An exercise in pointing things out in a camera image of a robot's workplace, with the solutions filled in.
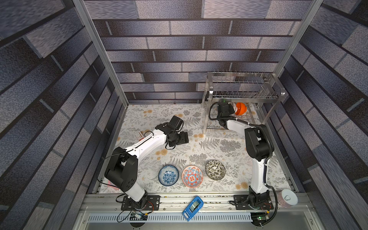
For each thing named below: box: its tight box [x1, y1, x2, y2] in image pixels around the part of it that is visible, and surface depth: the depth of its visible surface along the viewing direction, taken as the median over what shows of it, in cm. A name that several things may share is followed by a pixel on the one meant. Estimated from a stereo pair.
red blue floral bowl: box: [181, 165, 204, 189], surface depth 83 cm
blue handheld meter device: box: [182, 195, 205, 222], surface depth 70 cm
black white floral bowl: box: [205, 160, 226, 181], surface depth 85 cm
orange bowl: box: [234, 102, 248, 116], surface depth 106 cm
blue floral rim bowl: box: [158, 164, 180, 187], surface depth 83 cm
